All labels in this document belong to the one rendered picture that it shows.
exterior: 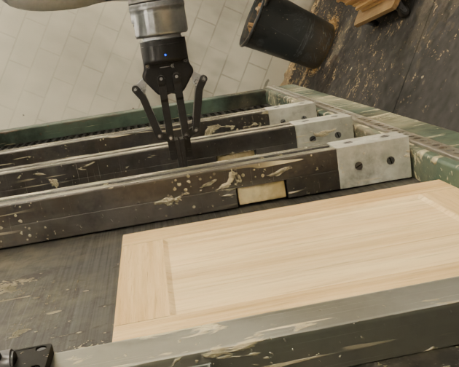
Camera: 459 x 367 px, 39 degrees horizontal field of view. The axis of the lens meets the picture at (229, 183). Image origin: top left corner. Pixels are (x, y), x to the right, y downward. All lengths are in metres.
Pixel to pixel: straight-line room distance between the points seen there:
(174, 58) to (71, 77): 5.04
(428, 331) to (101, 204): 0.62
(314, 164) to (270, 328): 0.56
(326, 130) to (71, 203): 0.59
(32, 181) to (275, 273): 0.75
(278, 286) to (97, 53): 5.48
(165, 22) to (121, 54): 5.06
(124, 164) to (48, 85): 4.76
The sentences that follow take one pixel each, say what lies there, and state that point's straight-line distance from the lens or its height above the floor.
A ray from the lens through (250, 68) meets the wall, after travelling 6.25.
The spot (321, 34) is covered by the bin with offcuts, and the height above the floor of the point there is 0.11.
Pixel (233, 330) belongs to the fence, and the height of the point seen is 1.22.
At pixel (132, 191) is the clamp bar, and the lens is 1.05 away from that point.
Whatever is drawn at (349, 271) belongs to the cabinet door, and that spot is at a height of 1.09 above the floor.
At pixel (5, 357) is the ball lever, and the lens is 0.57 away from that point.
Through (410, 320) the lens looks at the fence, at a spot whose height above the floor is 1.09.
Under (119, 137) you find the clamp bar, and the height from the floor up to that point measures 1.35.
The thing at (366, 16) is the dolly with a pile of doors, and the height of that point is 0.13.
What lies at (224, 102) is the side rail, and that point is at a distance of 2.38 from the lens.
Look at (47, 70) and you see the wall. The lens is 6.11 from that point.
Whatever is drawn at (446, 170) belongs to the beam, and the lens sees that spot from 1.02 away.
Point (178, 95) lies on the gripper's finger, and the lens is 1.09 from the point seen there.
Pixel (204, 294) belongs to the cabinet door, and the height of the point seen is 1.22.
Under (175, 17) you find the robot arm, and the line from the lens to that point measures 1.07.
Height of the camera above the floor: 1.38
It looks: 11 degrees down
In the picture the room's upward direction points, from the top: 69 degrees counter-clockwise
